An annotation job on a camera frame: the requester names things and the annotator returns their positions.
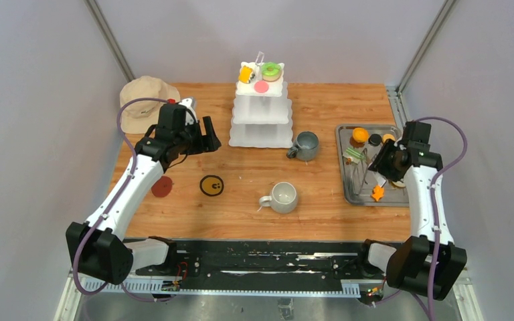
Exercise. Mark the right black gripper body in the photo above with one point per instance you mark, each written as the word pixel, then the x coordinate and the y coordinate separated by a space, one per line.
pixel 393 172

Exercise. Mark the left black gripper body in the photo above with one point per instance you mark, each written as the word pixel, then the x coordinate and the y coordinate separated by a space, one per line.
pixel 190 141

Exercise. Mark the metal tongs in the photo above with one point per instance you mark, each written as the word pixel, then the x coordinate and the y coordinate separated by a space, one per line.
pixel 363 180

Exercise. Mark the pink round macaron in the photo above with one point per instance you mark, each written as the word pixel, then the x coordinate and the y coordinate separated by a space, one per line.
pixel 261 86

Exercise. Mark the yellow cake slice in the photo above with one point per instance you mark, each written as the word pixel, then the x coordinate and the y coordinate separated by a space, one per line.
pixel 246 75

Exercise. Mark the green frosted donut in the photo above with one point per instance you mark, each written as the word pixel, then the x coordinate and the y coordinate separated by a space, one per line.
pixel 271 71

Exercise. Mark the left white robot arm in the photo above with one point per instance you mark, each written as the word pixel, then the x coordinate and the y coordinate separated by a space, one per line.
pixel 96 246

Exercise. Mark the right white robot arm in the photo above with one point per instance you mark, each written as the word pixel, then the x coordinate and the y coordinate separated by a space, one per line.
pixel 428 263

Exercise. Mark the white chocolate donut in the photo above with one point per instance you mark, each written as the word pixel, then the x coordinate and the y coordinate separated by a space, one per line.
pixel 399 184

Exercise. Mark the black round cookie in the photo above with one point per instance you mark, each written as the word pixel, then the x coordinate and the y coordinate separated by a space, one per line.
pixel 375 139

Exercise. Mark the orange round macaron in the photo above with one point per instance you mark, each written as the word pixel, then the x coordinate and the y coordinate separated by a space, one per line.
pixel 387 137

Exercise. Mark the orange fish-shaped pastry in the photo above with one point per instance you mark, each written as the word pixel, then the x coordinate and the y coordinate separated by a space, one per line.
pixel 377 193

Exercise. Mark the metal serving tray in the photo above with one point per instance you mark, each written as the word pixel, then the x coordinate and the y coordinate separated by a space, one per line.
pixel 393 197

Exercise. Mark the green white layered sandwich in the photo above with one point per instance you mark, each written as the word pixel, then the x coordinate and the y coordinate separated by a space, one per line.
pixel 355 155

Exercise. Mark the orange cupcake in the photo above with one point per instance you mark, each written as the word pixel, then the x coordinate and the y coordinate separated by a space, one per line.
pixel 360 135

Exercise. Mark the black yellow smiley coaster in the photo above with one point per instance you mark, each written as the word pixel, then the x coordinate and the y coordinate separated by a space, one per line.
pixel 211 185

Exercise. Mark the white three-tier dessert stand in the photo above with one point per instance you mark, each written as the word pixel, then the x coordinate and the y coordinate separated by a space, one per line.
pixel 261 120

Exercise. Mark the red round coaster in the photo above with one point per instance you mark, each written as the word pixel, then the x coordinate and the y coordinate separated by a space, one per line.
pixel 162 187

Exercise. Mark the dark grey ceramic mug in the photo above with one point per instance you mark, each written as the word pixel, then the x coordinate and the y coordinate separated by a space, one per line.
pixel 305 147

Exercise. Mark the white ceramic mug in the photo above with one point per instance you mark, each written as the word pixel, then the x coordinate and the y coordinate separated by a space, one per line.
pixel 283 198

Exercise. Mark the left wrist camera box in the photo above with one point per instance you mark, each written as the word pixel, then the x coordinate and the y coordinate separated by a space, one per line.
pixel 190 104

